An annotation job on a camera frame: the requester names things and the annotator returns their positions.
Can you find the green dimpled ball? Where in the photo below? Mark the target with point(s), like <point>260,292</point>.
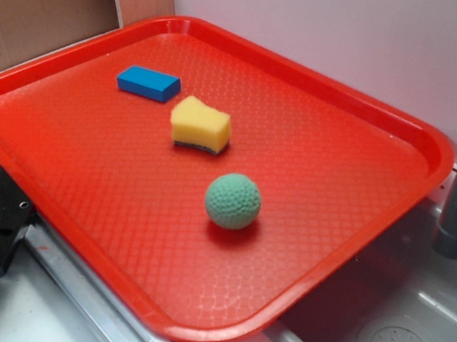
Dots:
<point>233,201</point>

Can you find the red plastic tray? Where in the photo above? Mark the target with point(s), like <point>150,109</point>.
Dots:
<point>335,168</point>

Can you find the yellow sponge with dark base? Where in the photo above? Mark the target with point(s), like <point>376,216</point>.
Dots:
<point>196,124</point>

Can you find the blue rectangular block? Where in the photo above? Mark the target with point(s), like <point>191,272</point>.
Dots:
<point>147,83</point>

